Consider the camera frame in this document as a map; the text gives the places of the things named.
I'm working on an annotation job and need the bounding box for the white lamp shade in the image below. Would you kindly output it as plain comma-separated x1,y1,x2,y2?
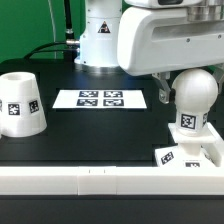
0,72,47,137

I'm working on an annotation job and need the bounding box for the white front border wall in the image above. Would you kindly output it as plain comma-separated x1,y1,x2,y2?
0,167,224,195

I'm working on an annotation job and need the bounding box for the black cable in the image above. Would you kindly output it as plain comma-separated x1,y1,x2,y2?
23,40,81,60

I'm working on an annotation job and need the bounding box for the white lamp bulb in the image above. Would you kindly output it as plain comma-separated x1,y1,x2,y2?
172,69,218,136

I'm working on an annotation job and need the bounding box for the white marker sheet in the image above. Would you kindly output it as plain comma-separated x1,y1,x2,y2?
53,90,147,109

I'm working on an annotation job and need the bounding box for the white right border wall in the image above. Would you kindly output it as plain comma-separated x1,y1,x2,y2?
207,123,224,168

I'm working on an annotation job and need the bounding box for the white border wall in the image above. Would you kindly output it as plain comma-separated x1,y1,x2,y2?
0,167,224,195
207,123,224,168

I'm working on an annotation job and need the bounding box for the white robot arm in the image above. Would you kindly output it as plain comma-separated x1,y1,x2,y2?
75,0,224,103

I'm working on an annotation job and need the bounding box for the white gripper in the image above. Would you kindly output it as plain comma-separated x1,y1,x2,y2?
117,7,224,104

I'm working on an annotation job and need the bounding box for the white lamp base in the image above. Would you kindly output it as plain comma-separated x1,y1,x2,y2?
155,122,217,168

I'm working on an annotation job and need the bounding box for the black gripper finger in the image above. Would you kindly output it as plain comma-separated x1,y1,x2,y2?
213,64,224,90

